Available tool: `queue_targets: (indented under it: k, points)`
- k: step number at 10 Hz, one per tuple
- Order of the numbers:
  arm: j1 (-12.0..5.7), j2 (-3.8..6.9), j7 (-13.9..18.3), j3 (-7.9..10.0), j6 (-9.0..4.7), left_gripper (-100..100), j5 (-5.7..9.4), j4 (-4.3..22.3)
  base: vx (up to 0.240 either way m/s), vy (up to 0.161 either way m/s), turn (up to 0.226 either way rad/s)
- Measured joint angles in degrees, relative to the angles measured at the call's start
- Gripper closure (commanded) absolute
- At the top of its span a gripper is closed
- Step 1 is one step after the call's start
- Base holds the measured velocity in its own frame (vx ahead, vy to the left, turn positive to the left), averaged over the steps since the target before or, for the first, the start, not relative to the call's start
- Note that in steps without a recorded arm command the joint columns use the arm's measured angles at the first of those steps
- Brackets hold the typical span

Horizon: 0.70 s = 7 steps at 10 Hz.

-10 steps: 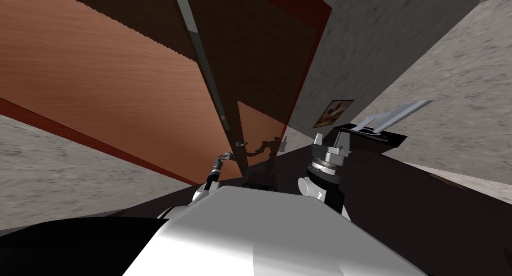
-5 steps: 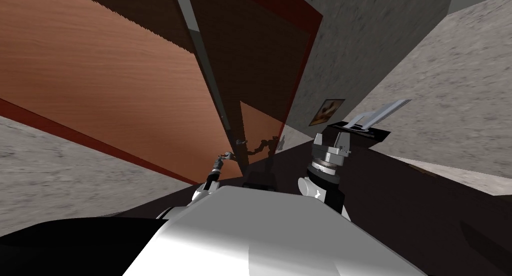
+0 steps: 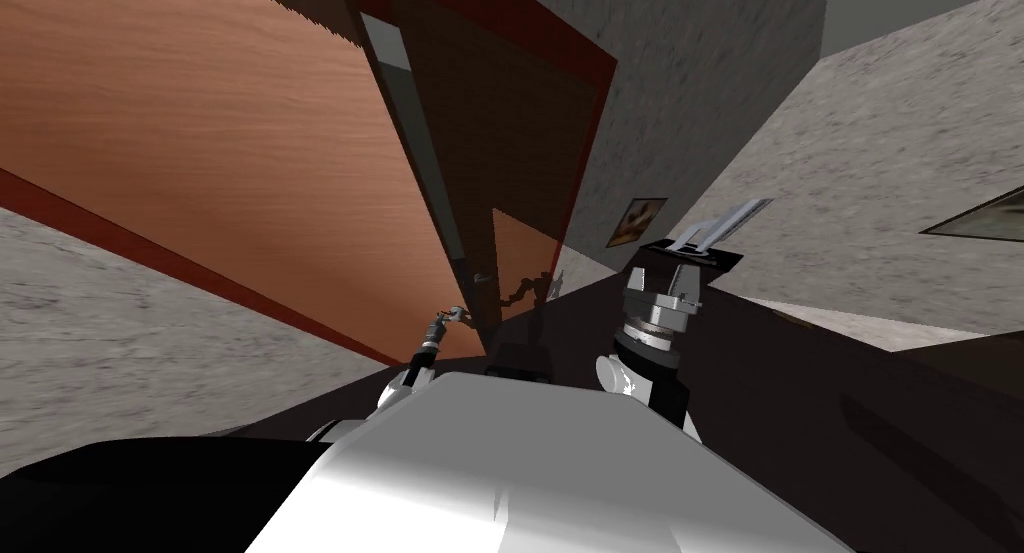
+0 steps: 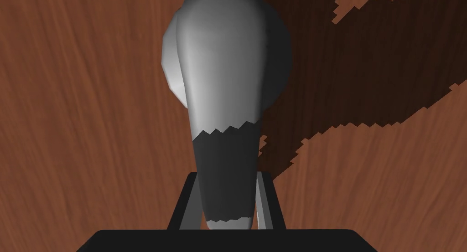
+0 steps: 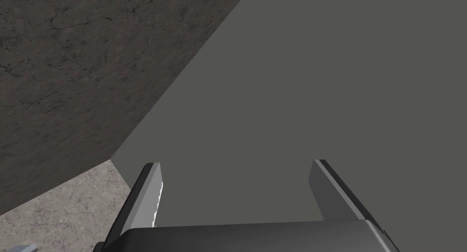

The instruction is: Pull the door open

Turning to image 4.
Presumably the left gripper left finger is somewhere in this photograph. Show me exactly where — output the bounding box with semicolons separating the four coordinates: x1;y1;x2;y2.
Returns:
167;172;203;231

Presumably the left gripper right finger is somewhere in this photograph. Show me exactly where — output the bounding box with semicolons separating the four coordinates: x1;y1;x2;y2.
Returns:
254;171;287;231

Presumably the brown wooden door leaf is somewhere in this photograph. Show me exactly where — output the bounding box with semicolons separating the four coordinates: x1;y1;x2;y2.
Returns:
0;0;467;252

